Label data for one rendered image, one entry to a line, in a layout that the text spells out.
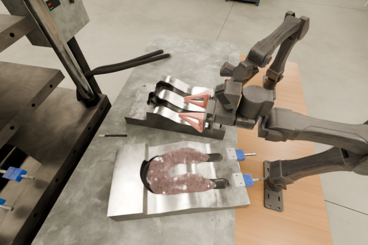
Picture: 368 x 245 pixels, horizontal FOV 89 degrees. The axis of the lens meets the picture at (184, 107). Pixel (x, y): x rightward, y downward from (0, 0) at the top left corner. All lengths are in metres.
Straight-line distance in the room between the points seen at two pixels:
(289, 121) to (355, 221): 1.59
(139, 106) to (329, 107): 2.16
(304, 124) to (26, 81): 1.08
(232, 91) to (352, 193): 1.81
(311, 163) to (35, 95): 1.06
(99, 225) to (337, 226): 1.64
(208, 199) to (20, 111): 0.79
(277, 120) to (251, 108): 0.09
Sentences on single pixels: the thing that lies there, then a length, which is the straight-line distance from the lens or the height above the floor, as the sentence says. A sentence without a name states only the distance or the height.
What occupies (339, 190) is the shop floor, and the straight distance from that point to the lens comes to 2.10.
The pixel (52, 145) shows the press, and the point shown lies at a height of 0.78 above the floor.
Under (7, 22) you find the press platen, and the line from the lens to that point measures 0.96.
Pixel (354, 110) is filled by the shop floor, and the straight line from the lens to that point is 2.77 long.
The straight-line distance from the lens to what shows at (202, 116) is 0.48.
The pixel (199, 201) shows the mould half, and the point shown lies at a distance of 0.74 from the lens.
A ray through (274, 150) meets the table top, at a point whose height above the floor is 0.80.
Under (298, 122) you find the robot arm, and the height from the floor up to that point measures 1.23.
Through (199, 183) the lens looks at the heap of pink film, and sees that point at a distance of 0.74.
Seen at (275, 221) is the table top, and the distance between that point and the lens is 0.89.
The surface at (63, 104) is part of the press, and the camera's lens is 1.29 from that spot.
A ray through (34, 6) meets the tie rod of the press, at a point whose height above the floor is 1.33.
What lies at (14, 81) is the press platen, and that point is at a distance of 1.13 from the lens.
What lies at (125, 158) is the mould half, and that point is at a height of 0.91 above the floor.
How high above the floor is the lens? 1.61
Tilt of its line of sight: 51 degrees down
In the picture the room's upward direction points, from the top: straight up
